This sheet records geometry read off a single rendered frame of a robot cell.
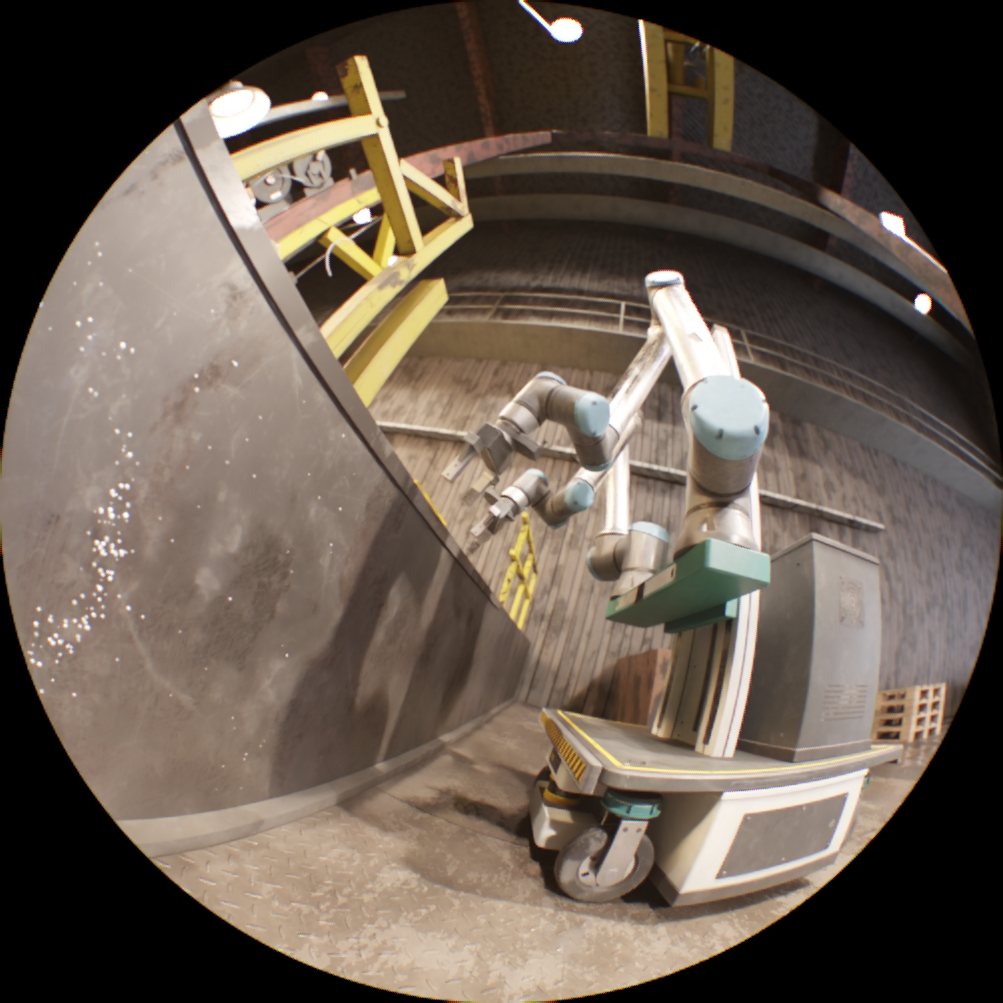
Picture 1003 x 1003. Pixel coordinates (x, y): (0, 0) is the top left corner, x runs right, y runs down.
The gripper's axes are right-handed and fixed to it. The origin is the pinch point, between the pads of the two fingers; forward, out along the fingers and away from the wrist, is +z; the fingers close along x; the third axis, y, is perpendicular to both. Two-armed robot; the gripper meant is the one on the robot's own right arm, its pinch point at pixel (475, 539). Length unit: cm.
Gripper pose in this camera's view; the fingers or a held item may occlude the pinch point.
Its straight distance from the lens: 107.4
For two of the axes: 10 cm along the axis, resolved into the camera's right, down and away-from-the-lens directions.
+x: -1.8, 4.9, 8.5
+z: -6.4, 6.0, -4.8
